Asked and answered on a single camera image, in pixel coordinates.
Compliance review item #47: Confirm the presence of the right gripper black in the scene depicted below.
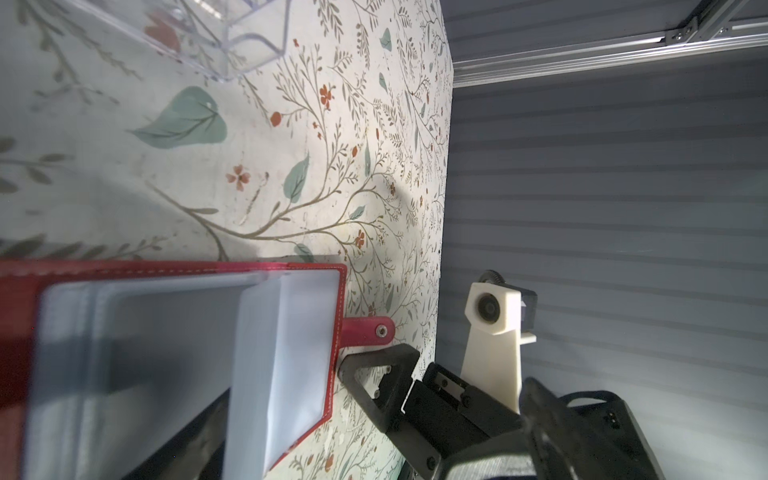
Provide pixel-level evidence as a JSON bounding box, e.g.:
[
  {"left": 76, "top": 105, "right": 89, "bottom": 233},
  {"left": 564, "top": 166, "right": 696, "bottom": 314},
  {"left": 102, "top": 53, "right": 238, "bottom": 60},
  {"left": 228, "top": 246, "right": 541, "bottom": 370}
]
[{"left": 337, "top": 344, "right": 664, "bottom": 479}]

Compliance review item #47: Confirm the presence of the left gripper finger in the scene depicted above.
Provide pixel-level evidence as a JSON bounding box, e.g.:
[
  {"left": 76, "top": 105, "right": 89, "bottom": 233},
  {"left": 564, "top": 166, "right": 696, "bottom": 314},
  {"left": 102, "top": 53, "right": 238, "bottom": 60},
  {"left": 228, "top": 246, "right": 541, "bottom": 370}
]
[{"left": 124, "top": 389, "right": 230, "bottom": 479}]

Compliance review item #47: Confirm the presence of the red leather card holder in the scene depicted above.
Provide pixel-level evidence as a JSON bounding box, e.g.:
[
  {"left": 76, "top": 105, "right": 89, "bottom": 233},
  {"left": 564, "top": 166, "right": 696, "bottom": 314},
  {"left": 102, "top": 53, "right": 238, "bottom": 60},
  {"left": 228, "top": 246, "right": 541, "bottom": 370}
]
[{"left": 1, "top": 260, "right": 395, "bottom": 479}]

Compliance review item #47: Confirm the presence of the clear acrylic card organizer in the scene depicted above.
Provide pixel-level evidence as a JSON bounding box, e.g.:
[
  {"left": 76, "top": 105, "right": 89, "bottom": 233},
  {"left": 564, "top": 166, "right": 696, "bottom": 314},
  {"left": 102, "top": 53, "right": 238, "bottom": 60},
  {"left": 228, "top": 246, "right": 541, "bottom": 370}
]
[{"left": 69, "top": 0, "right": 291, "bottom": 81}]

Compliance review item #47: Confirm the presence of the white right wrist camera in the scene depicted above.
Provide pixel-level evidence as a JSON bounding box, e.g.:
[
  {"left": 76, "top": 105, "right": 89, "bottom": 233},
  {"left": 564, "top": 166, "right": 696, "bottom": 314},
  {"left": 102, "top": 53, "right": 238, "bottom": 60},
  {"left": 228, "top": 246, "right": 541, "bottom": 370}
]
[{"left": 461, "top": 270, "right": 538, "bottom": 413}]

